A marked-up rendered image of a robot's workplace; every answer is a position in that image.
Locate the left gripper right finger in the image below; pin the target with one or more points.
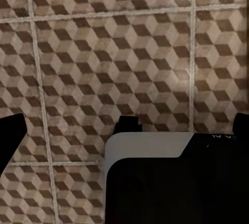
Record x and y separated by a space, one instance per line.
241 129

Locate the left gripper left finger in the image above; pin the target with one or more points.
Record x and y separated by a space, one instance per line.
12 131

